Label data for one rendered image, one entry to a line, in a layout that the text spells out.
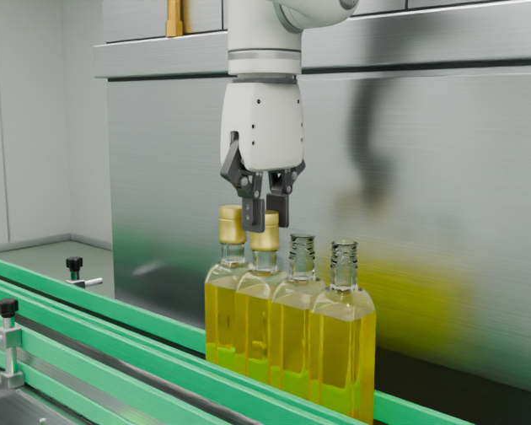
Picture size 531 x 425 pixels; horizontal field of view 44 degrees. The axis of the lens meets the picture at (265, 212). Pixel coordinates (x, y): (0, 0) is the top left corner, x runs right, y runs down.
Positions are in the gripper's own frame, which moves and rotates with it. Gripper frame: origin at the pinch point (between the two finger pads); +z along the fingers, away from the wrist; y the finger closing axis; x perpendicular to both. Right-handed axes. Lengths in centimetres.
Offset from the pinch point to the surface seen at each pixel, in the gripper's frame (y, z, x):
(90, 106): -309, -13, -526
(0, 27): -244, -88, -573
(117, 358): 5.8, 22.9, -23.4
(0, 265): -3, 20, -78
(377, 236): -12.3, 3.7, 7.7
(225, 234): 1.4, 3.1, -5.5
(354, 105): -12.2, -12.4, 3.9
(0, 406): 15, 32, -41
